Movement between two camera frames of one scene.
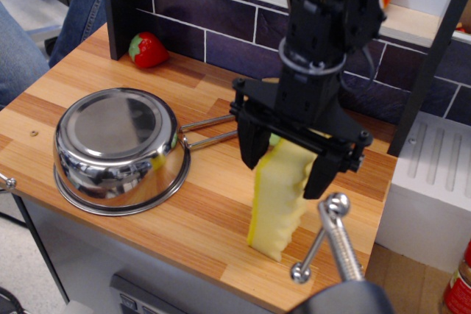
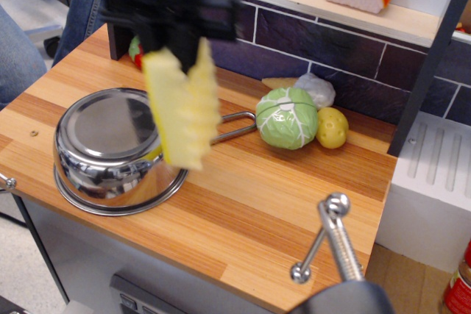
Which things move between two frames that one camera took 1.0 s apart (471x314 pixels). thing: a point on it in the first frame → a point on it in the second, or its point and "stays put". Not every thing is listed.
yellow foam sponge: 280,192 → 187,106
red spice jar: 457,296 stays put
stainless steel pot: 121,151 stays put
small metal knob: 10,182 stays put
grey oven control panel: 136,299 stays put
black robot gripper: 303,104 → 164,4
